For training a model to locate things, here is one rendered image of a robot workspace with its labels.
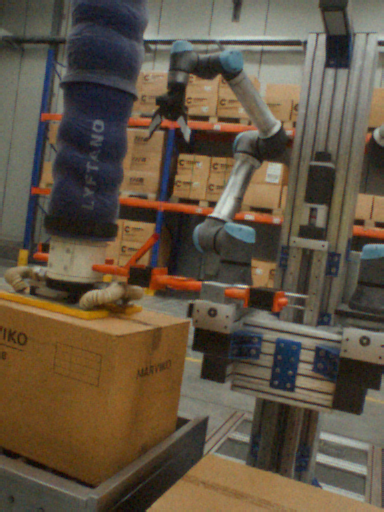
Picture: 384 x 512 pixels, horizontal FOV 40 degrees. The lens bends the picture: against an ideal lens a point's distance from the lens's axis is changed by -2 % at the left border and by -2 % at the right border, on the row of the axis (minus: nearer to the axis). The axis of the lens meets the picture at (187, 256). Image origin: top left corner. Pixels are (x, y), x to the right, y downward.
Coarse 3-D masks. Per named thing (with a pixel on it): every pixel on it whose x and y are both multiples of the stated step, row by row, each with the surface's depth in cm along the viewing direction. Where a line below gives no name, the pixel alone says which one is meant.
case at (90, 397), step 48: (0, 336) 150; (48, 336) 142; (96, 336) 135; (144, 336) 143; (0, 384) 150; (48, 384) 142; (96, 384) 135; (144, 384) 147; (0, 432) 150; (48, 432) 142; (96, 432) 135; (144, 432) 151; (96, 480) 135
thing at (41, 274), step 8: (40, 272) 167; (32, 280) 171; (40, 280) 168; (40, 288) 155; (48, 288) 157; (96, 288) 158; (104, 288) 157; (48, 296) 152; (56, 296) 151; (64, 296) 154
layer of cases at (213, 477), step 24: (216, 456) 164; (192, 480) 147; (216, 480) 149; (240, 480) 151; (264, 480) 153; (288, 480) 155; (168, 504) 132; (192, 504) 134; (216, 504) 135; (240, 504) 137; (264, 504) 139; (288, 504) 141; (312, 504) 142; (336, 504) 144; (360, 504) 146
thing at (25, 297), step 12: (36, 288) 157; (12, 300) 155; (24, 300) 153; (36, 300) 152; (48, 300) 152; (60, 300) 155; (72, 300) 151; (60, 312) 148; (72, 312) 146; (84, 312) 145; (96, 312) 147; (108, 312) 152
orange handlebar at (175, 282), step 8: (40, 256) 165; (48, 256) 164; (96, 264) 158; (104, 264) 161; (112, 264) 188; (104, 272) 156; (112, 272) 154; (120, 272) 153; (160, 280) 147; (168, 280) 146; (176, 280) 146; (184, 280) 145; (192, 280) 148; (176, 288) 145; (184, 288) 145; (192, 288) 143; (200, 288) 142; (232, 288) 143; (232, 296) 139; (240, 296) 138; (280, 304) 134
